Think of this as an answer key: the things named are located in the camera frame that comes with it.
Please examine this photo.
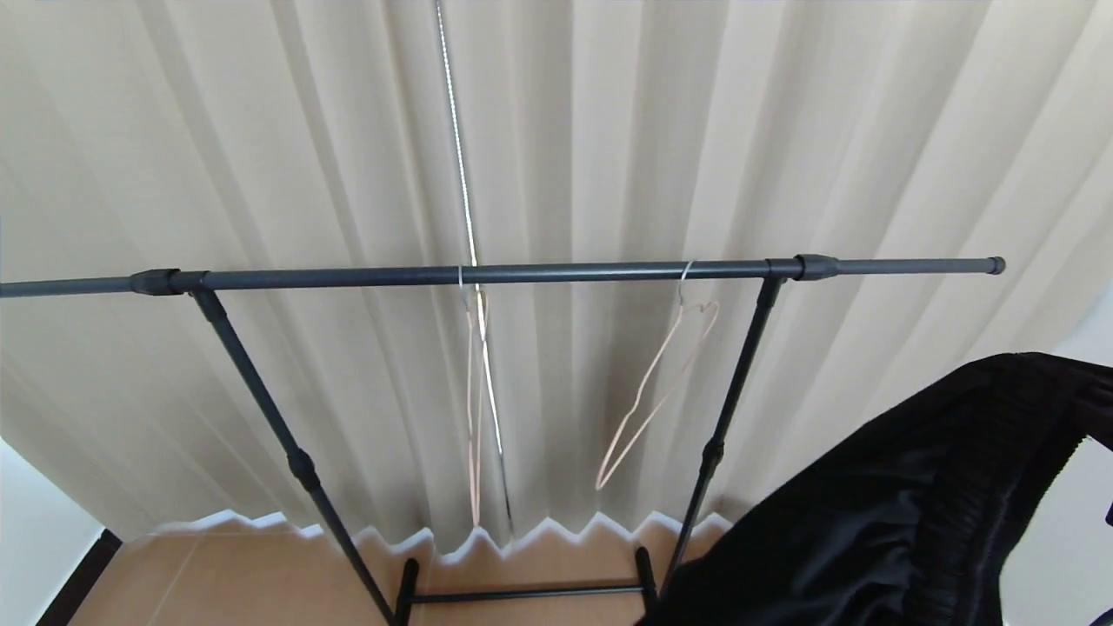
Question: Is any beige curtain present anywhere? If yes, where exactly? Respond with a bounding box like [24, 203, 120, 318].
[0, 0, 1113, 557]

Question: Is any black clothes rack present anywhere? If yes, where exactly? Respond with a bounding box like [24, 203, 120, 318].
[0, 254, 1007, 626]

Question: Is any black garment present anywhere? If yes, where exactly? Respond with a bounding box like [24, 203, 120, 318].
[635, 352, 1113, 626]

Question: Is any pink clothes hanger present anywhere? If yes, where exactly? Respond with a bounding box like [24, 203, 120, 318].
[595, 259, 721, 492]
[458, 265, 490, 529]

